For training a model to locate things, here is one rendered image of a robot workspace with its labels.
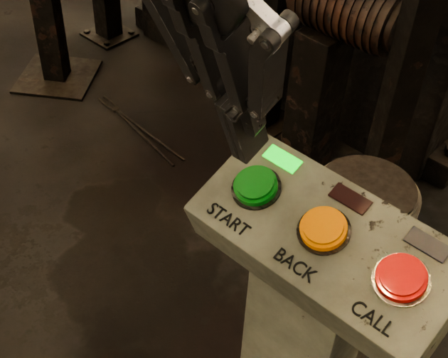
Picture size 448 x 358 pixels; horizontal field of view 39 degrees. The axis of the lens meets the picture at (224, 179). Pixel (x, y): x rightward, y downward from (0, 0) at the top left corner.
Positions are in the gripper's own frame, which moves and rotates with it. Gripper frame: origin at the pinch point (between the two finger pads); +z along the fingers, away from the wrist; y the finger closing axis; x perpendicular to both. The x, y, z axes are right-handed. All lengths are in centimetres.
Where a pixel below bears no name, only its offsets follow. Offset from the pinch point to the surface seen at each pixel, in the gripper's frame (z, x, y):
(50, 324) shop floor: 64, 24, 42
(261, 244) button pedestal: 9.4, 4.6, -3.8
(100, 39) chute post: 88, -43, 115
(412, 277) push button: 8.4, 0.2, -15.6
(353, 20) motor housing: 39, -45, 23
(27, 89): 77, -13, 108
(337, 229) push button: 8.3, 0.1, -8.5
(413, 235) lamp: 9.3, -3.3, -13.5
